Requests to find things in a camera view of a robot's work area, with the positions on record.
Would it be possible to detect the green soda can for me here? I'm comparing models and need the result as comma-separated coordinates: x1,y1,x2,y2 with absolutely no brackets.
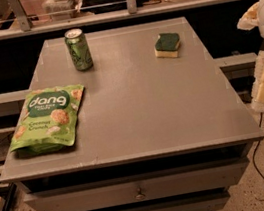
65,28,93,71

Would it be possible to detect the green and yellow sponge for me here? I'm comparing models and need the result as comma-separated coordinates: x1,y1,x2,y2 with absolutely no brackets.
154,33,181,58

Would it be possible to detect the green rice chip bag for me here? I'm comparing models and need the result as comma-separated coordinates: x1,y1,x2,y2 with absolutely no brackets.
10,84,85,154

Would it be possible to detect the black cable right floor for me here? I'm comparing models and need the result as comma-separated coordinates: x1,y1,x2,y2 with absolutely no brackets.
243,111,264,211

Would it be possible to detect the top drawer with knob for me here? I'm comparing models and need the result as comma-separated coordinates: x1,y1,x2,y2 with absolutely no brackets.
24,158,249,211

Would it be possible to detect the grey drawer cabinet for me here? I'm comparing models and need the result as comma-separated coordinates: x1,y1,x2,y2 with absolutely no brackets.
2,18,263,211

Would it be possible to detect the clear plastic container background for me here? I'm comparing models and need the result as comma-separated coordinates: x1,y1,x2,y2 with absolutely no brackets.
42,0,79,22

